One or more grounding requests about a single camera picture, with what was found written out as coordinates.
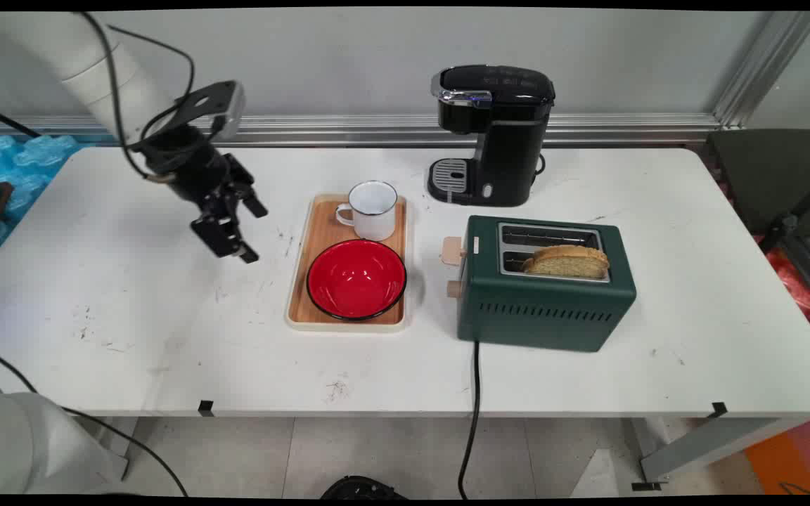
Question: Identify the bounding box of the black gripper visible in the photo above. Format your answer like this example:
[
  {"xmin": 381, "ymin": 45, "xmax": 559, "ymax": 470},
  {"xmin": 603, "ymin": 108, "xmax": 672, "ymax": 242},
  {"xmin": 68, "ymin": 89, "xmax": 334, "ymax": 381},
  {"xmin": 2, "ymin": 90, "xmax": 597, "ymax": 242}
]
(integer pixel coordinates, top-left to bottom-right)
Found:
[{"xmin": 143, "ymin": 126, "xmax": 269, "ymax": 264}]

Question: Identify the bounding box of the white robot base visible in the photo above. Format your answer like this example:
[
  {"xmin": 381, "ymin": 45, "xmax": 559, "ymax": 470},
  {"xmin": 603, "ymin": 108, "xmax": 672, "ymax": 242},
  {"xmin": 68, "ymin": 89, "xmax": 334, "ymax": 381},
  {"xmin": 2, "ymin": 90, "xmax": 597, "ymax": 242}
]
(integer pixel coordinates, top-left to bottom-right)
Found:
[{"xmin": 0, "ymin": 392, "xmax": 130, "ymax": 495}]

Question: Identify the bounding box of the wooden serving tray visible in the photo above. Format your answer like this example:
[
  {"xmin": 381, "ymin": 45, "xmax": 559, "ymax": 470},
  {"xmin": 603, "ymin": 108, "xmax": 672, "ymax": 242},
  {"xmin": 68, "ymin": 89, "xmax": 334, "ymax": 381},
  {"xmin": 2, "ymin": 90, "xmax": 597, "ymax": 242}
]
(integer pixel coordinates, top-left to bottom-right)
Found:
[{"xmin": 285, "ymin": 193, "xmax": 408, "ymax": 332}]

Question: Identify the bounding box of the red bowl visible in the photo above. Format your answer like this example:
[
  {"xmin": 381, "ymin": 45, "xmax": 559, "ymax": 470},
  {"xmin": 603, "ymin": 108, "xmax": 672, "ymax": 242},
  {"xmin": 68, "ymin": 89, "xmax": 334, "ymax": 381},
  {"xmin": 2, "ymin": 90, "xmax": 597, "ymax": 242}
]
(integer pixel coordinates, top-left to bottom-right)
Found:
[{"xmin": 306, "ymin": 239, "xmax": 408, "ymax": 322}]

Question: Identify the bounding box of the white enamel mug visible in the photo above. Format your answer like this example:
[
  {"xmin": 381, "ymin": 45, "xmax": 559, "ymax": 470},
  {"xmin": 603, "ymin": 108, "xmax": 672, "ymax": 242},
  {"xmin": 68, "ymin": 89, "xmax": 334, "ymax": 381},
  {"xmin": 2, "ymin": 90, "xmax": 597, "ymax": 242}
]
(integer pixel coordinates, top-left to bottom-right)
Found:
[{"xmin": 335, "ymin": 181, "xmax": 399, "ymax": 242}]

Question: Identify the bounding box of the blue bubble wrap sheet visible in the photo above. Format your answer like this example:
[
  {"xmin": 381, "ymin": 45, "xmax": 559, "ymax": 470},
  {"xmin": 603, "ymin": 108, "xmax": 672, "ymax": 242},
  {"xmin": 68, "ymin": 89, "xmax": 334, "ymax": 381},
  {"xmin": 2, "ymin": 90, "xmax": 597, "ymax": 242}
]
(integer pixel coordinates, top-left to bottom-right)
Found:
[{"xmin": 0, "ymin": 135, "xmax": 82, "ymax": 275}]

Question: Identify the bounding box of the black coffee machine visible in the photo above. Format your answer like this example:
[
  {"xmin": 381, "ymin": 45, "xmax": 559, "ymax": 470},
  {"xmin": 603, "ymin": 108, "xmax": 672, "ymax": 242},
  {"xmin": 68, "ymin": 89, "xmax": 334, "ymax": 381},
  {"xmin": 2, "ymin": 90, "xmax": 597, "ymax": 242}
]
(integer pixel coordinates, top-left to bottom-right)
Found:
[{"xmin": 427, "ymin": 65, "xmax": 556, "ymax": 207}]

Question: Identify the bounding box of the black round floor object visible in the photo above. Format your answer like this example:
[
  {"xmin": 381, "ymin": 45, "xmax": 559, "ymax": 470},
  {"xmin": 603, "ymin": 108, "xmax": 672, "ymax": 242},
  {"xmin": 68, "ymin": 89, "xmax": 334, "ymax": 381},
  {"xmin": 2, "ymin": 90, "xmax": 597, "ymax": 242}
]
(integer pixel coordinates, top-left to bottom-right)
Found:
[{"xmin": 319, "ymin": 476, "xmax": 406, "ymax": 500}]

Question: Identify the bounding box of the green toaster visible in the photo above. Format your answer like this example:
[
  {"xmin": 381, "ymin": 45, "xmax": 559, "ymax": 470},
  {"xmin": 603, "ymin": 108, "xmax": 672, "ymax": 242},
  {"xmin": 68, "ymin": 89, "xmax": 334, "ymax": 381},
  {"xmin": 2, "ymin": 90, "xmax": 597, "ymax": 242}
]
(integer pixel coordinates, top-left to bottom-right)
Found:
[{"xmin": 442, "ymin": 215, "xmax": 637, "ymax": 353}]

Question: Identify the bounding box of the toasted bread slice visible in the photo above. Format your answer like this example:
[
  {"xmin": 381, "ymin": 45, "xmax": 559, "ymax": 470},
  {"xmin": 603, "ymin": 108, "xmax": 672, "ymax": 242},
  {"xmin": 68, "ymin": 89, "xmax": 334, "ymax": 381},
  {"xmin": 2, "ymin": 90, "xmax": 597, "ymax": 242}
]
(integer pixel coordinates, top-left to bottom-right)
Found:
[{"xmin": 522, "ymin": 245, "xmax": 610, "ymax": 280}]

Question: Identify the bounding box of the grey table leg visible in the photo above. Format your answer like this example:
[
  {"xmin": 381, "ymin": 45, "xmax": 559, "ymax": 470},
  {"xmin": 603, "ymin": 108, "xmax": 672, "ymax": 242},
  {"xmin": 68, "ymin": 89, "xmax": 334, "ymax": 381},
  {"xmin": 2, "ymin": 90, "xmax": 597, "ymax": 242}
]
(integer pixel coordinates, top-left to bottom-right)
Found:
[{"xmin": 631, "ymin": 417, "xmax": 810, "ymax": 491}]

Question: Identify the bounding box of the red plastic bag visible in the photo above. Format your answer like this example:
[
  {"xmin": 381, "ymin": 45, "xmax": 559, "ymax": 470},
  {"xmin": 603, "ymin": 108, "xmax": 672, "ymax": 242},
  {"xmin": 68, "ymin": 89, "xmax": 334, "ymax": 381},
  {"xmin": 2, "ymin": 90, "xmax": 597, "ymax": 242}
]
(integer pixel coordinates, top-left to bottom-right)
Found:
[{"xmin": 764, "ymin": 247, "xmax": 810, "ymax": 330}]

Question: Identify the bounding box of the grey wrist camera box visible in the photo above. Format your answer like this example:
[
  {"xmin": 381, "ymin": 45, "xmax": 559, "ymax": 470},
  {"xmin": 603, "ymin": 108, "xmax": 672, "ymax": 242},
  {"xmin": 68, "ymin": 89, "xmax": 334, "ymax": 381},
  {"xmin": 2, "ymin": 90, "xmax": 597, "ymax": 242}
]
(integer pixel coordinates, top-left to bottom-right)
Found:
[{"xmin": 143, "ymin": 80, "xmax": 246, "ymax": 150}]

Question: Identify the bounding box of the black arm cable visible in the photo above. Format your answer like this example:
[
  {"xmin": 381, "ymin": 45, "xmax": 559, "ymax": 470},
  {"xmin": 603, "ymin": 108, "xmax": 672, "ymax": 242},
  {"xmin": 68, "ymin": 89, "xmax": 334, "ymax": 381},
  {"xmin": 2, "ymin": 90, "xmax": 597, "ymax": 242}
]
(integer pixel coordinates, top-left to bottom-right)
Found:
[{"xmin": 0, "ymin": 12, "xmax": 196, "ymax": 185}]

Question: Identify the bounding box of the aluminium frame rail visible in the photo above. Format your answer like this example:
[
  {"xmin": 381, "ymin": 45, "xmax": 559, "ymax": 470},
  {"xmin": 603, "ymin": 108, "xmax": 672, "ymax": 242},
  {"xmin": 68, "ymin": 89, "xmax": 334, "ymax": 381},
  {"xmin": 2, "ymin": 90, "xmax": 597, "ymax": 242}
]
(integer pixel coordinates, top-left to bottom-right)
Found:
[{"xmin": 0, "ymin": 114, "xmax": 722, "ymax": 147}]

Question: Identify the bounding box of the black toaster power cord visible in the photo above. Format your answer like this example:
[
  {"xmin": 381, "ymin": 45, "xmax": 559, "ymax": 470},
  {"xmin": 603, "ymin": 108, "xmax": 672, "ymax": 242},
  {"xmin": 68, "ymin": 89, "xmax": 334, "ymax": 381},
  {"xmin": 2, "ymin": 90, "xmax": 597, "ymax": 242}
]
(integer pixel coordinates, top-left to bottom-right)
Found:
[{"xmin": 458, "ymin": 340, "xmax": 482, "ymax": 500}]

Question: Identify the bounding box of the aluminium frame post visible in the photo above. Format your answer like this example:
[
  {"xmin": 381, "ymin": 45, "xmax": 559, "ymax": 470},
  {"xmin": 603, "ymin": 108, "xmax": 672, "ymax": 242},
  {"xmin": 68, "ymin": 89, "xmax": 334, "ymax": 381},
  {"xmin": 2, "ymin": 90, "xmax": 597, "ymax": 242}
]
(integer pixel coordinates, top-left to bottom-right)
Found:
[{"xmin": 712, "ymin": 11, "xmax": 810, "ymax": 129}]

